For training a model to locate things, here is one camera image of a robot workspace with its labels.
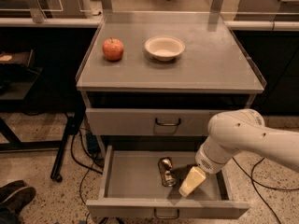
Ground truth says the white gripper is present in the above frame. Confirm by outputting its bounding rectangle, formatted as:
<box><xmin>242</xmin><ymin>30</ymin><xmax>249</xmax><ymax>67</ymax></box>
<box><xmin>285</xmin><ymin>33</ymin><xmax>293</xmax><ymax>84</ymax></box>
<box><xmin>178</xmin><ymin>140</ymin><xmax>233</xmax><ymax>197</ymax></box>

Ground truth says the orange soda can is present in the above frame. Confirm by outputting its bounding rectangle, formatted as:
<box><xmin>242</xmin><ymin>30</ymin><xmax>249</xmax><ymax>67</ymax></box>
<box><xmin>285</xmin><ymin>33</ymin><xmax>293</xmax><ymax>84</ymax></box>
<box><xmin>158</xmin><ymin>157</ymin><xmax>177</xmax><ymax>187</ymax></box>

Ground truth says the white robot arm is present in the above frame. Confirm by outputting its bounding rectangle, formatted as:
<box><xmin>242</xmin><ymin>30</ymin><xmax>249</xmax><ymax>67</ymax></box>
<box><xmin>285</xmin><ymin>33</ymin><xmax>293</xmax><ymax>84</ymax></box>
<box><xmin>178</xmin><ymin>109</ymin><xmax>299</xmax><ymax>197</ymax></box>

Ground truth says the open grey middle drawer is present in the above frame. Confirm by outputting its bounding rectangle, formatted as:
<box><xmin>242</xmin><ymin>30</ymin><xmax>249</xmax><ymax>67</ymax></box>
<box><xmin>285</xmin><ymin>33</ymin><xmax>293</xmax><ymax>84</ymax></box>
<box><xmin>87</xmin><ymin>147</ymin><xmax>249</xmax><ymax>219</ymax></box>

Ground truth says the grey upper drawer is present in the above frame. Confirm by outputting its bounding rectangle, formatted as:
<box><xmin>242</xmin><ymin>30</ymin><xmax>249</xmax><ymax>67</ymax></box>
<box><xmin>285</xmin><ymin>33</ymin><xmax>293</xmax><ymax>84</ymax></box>
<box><xmin>86</xmin><ymin>108</ymin><xmax>221</xmax><ymax>136</ymax></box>

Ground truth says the grey drawer cabinet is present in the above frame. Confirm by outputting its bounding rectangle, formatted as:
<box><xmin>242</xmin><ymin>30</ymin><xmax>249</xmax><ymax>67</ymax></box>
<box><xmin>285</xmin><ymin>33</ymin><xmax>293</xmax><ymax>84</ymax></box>
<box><xmin>75</xmin><ymin>10</ymin><xmax>267</xmax><ymax>224</ymax></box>

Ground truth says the white paper bowl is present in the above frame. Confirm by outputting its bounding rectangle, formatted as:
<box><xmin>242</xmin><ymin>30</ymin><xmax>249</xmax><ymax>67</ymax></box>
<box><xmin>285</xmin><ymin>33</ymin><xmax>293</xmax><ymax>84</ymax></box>
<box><xmin>144</xmin><ymin>35</ymin><xmax>185</xmax><ymax>62</ymax></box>

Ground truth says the red apple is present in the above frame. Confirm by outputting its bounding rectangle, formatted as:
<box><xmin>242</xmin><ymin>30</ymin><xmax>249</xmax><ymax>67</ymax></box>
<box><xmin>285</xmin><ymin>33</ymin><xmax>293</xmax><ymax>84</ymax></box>
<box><xmin>102</xmin><ymin>37</ymin><xmax>124</xmax><ymax>62</ymax></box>

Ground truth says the dark shoe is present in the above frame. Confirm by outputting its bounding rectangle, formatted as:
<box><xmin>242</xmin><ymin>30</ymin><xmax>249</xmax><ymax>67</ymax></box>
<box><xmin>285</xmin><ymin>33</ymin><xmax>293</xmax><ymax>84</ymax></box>
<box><xmin>0</xmin><ymin>180</ymin><xmax>36</xmax><ymax>224</ymax></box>

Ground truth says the black floor cable left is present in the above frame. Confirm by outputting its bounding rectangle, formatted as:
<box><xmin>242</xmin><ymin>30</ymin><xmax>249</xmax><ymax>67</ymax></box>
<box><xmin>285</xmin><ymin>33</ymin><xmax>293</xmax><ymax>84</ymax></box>
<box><xmin>69</xmin><ymin>128</ymin><xmax>106</xmax><ymax>224</ymax></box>

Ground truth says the black table frame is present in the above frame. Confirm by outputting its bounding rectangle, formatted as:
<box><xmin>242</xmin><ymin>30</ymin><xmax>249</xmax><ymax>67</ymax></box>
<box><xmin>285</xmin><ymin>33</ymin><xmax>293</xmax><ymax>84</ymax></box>
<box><xmin>0</xmin><ymin>49</ymin><xmax>86</xmax><ymax>183</ymax></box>

